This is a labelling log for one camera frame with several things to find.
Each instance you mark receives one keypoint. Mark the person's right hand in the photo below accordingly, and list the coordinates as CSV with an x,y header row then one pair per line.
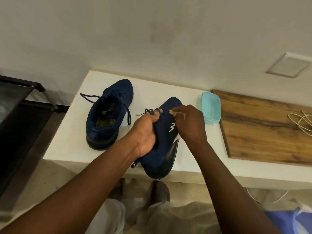
x,y
192,126

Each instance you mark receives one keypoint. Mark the person's left hand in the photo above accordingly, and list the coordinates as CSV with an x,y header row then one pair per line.
x,y
143,136

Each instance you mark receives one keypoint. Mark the beige cleaning cloth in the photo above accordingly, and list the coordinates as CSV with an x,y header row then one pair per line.
x,y
172,111

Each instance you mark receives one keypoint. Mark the black shoe rack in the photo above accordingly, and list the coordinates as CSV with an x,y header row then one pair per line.
x,y
14,134

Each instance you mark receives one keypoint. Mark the person's right forearm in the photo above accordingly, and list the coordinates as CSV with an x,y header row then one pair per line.
x,y
234,192

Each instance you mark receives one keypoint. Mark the person's left forearm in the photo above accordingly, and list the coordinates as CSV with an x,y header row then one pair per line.
x,y
73,194

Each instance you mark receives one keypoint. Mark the person's right foot grey sock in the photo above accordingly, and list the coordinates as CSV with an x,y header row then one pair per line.
x,y
159,192

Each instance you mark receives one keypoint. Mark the person's foot grey sock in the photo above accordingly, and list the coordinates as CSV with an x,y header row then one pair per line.
x,y
159,192
118,190

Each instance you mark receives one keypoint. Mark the person's left foot grey sock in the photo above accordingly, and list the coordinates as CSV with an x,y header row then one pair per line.
x,y
118,190

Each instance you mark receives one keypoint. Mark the light blue plastic container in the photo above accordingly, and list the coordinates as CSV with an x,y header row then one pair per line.
x,y
210,107

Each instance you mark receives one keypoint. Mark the brown wooden board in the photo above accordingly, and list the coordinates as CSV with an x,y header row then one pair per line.
x,y
263,134

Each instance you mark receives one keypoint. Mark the white shorts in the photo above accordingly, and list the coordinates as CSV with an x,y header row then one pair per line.
x,y
175,219

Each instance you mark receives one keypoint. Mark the blue plastic bag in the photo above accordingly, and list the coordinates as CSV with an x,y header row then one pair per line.
x,y
280,221

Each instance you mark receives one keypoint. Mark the white wall switch plate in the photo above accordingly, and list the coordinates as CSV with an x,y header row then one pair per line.
x,y
290,65

